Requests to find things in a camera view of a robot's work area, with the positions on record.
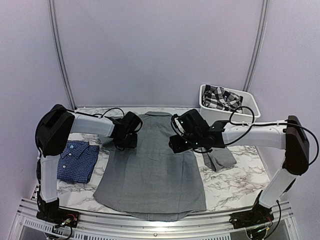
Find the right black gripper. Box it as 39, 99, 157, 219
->
169, 133, 203, 153

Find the grey long sleeve shirt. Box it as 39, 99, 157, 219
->
93, 110, 238, 222

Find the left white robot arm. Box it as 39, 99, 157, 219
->
35, 104, 143, 203

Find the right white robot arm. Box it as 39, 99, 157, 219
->
168, 109, 310, 224

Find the black white plaid shirt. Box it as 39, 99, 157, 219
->
202, 85, 243, 113

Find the folded blue checkered shirt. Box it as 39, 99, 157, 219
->
57, 140, 100, 184

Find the white plastic bin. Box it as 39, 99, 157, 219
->
199, 84, 261, 125

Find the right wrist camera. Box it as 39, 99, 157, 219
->
170, 113, 185, 135

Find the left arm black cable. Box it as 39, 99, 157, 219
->
92, 107, 143, 152

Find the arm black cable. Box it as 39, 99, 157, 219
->
228, 105, 318, 167
92, 107, 143, 152

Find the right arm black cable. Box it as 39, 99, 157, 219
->
228, 105, 318, 167

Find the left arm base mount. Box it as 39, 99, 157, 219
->
36, 196, 80, 228

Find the aluminium front frame rail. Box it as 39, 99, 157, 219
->
9, 197, 301, 240

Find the right aluminium wall post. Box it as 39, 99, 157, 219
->
242, 0, 270, 92

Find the aluminium wall post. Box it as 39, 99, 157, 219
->
242, 0, 270, 92
47, 0, 77, 110

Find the left aluminium wall post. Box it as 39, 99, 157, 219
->
47, 0, 77, 110

